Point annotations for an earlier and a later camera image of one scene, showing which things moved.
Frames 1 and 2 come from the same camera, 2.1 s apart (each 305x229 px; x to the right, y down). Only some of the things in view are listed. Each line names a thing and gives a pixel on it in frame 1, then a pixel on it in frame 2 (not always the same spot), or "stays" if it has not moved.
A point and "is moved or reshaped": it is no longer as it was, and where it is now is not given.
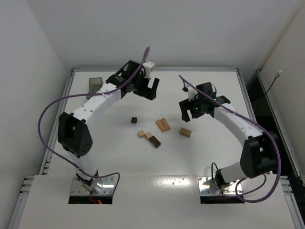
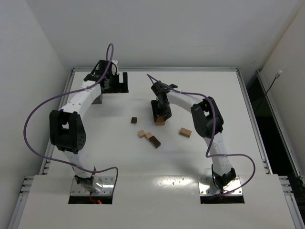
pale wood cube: [141, 133] stays
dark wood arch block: [155, 141] stays
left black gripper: [145, 89] → [116, 87]
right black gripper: [187, 106] → [162, 110]
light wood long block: [159, 123] is moved or reshaped
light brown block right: [185, 132] stays
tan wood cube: [148, 134] stays
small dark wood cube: [134, 119] stays
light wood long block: [165, 124] is moved or reshaped
